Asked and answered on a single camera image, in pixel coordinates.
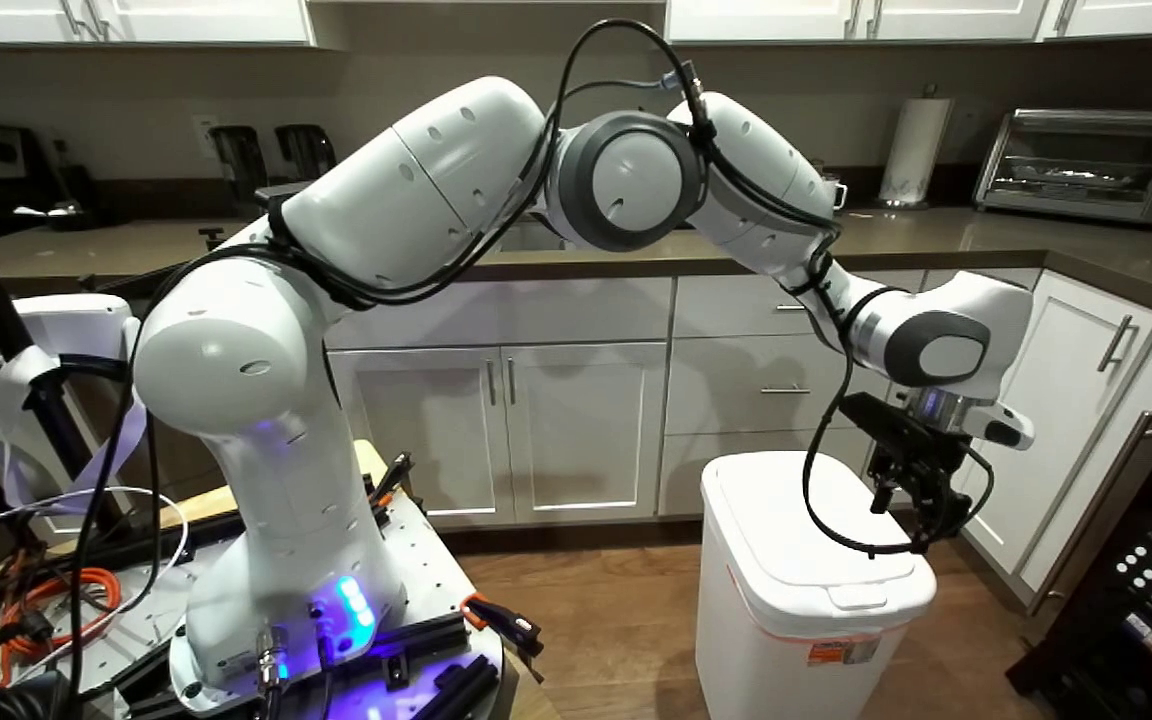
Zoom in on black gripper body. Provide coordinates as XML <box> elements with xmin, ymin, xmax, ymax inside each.
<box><xmin>847</xmin><ymin>393</ymin><xmax>971</xmax><ymax>528</ymax></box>

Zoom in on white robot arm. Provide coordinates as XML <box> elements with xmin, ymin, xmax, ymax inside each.
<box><xmin>130</xmin><ymin>74</ymin><xmax>1032</xmax><ymax>720</ymax></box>

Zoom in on metal robot base table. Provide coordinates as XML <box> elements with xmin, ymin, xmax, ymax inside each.
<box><xmin>0</xmin><ymin>436</ymin><xmax>528</xmax><ymax>720</ymax></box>

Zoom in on white trash bin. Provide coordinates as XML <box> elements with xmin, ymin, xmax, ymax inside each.
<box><xmin>695</xmin><ymin>452</ymin><xmax>935</xmax><ymax>720</ymax></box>

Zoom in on white lower cabinets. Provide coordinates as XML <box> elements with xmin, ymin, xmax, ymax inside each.
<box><xmin>330</xmin><ymin>270</ymin><xmax>1152</xmax><ymax>603</ymax></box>

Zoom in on white cabinets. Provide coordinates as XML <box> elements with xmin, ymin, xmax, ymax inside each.
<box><xmin>330</xmin><ymin>270</ymin><xmax>1152</xmax><ymax>603</ymax></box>
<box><xmin>0</xmin><ymin>0</ymin><xmax>1152</xmax><ymax>52</ymax></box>

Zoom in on paper towel roll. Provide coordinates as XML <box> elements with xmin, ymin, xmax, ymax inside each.
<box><xmin>880</xmin><ymin>96</ymin><xmax>952</xmax><ymax>208</ymax></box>

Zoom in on silver toaster oven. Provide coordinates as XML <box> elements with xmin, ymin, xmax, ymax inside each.
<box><xmin>971</xmin><ymin>109</ymin><xmax>1152</xmax><ymax>226</ymax></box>

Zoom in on white upper cabinets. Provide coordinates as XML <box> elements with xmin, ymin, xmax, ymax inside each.
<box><xmin>0</xmin><ymin>0</ymin><xmax>1152</xmax><ymax>52</ymax></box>

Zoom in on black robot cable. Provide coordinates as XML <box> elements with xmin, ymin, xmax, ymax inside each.
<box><xmin>146</xmin><ymin>10</ymin><xmax>1001</xmax><ymax>558</ymax></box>

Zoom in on orange cable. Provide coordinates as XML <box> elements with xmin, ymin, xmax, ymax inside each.
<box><xmin>0</xmin><ymin>564</ymin><xmax>127</xmax><ymax>691</ymax></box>

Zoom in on black camera tripod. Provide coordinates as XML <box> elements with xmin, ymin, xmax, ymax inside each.
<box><xmin>0</xmin><ymin>278</ymin><xmax>127</xmax><ymax>532</ymax></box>

